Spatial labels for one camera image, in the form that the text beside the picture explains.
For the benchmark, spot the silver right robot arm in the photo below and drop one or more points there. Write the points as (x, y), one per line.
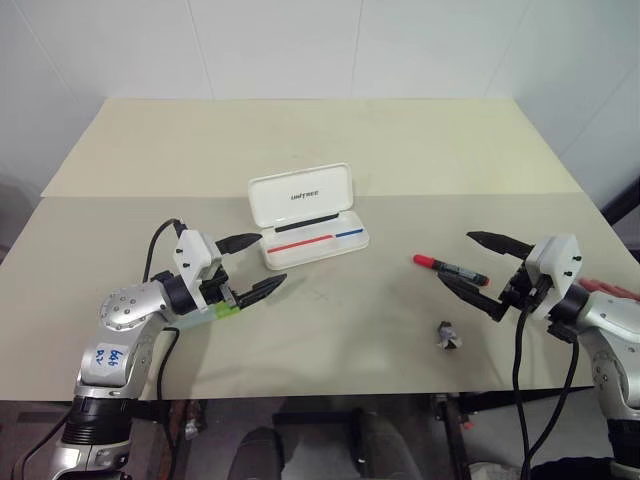
(612, 320)

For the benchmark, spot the green highlighter pen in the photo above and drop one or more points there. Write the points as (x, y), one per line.
(220, 313)

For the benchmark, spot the black marker with red cap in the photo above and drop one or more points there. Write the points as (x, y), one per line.
(425, 260)

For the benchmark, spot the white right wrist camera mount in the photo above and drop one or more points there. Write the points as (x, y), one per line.
(557, 265)

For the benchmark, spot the red ribbed object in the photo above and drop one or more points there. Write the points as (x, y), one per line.
(612, 289)

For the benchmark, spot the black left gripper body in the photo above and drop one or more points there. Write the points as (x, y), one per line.
(217, 287)

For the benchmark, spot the black pen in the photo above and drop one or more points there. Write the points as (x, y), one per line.
(305, 223)

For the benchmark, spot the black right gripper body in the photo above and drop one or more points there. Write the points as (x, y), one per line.
(522, 292)

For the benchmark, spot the crumpled paper scrap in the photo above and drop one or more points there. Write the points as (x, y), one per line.
(447, 337)

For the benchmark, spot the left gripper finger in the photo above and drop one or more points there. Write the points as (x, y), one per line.
(237, 242)
(260, 291)

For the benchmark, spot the white pen case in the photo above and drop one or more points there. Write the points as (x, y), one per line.
(300, 200)

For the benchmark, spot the white handwritten label sticker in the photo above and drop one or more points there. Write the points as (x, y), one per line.
(110, 361)

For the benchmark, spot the black metal stand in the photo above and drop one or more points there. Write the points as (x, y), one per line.
(627, 200)

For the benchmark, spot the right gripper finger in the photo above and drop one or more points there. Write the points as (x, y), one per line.
(470, 292)
(502, 244)

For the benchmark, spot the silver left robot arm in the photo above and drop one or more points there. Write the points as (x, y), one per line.
(125, 305)

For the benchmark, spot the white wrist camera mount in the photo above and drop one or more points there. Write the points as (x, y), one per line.
(557, 265)
(192, 255)

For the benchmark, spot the red pen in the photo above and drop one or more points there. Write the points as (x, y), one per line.
(300, 243)

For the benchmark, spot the dark rounded shape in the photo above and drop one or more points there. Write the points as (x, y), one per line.
(262, 455)

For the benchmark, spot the blue pen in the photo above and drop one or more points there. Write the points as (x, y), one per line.
(349, 233)

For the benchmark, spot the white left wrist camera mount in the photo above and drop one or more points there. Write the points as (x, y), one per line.
(192, 255)

